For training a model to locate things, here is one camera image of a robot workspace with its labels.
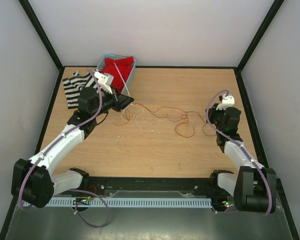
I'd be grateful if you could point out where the right circuit board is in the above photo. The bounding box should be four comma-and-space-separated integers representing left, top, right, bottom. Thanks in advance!
222, 200, 235, 208

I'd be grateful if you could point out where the black white striped cloth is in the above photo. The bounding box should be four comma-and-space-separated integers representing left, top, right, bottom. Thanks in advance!
62, 70, 97, 109

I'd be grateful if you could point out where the red cloth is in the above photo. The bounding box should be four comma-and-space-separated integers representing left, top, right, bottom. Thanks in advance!
101, 56, 134, 93

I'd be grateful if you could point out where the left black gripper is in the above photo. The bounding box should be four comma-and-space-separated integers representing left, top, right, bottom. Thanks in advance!
91, 85, 134, 118

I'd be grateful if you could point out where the circuit board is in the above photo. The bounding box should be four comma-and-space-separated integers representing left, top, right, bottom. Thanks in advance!
222, 200, 235, 208
72, 197, 94, 205

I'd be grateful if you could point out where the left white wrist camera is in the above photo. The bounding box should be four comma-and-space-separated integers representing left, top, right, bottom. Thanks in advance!
93, 70, 114, 95

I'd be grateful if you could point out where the left circuit board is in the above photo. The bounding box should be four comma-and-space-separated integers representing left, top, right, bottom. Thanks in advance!
72, 197, 94, 205

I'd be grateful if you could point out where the white wire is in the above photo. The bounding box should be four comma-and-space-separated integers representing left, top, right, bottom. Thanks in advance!
129, 104, 201, 147

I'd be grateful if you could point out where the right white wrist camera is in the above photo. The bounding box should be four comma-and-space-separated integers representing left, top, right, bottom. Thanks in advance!
216, 93, 235, 111

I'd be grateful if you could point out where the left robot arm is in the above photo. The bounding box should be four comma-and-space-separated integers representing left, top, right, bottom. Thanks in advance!
11, 87, 134, 210

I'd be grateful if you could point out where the black aluminium frame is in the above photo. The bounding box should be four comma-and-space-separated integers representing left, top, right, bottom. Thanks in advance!
0, 0, 300, 240

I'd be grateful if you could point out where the blue plastic basket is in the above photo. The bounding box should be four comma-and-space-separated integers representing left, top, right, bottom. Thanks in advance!
96, 53, 136, 95

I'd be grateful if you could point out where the grey slotted cable duct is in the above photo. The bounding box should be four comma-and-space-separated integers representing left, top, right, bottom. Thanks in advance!
44, 197, 213, 208

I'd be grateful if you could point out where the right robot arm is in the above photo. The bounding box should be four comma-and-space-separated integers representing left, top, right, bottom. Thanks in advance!
207, 103, 277, 215

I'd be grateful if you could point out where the white zip tie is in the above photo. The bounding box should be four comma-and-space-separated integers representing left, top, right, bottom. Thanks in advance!
114, 63, 131, 97

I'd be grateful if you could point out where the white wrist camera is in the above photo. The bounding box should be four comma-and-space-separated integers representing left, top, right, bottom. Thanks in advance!
93, 70, 114, 95
216, 93, 235, 111

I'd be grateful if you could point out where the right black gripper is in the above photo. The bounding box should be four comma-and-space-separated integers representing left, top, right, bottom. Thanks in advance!
205, 103, 228, 132

